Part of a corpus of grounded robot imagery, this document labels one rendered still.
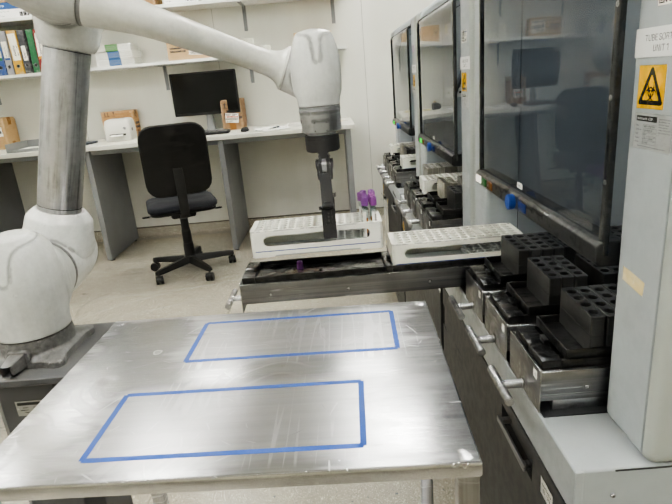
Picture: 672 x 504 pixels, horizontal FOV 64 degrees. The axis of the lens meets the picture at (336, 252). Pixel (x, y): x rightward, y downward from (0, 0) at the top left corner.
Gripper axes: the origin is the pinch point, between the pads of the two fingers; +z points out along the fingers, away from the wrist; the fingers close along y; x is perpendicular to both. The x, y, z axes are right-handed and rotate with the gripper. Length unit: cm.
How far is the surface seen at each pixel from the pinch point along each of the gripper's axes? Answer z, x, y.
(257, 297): 14.4, -17.8, 6.7
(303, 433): 10, -4, 64
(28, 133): -9, -255, -350
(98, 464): 10, -29, 67
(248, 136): 4, -59, -280
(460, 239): 5.2, 29.0, 5.0
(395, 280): 13.1, 13.8, 6.8
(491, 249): 8.8, 36.5, 3.2
